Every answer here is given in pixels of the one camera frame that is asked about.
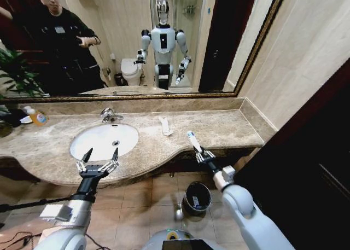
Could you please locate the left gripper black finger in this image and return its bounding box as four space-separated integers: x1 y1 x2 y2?
101 147 120 174
75 147 94 175

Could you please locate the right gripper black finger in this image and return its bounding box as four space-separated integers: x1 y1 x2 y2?
200 148 217 162
192 145 206 164

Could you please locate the white oval sink basin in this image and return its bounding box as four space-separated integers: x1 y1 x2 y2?
69 123 140 162

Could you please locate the dark round trash bin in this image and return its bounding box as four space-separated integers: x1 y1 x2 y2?
181 181 213 216

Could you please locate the white paper wrapper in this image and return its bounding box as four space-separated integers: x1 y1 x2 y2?
158 116 174 137

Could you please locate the chrome faucet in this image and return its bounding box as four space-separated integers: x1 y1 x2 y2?
100 107 124 124

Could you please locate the orange soap bottle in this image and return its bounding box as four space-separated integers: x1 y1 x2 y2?
22 105 49 127

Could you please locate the white robot front shell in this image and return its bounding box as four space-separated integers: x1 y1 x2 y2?
141 228 228 250

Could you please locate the dark wooden door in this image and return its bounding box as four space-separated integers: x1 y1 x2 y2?
234 66 350 250

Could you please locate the white toilet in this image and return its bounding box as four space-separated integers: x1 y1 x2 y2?
120 57 145 87

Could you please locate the green potted plant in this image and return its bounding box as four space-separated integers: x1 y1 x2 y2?
0 48 46 138

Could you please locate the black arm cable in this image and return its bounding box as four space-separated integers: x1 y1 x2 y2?
0 195 76 213

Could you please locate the black floor cable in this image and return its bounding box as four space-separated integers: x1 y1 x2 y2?
0 230 42 250

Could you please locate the gold framed wall mirror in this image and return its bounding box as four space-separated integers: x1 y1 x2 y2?
0 0 290 103

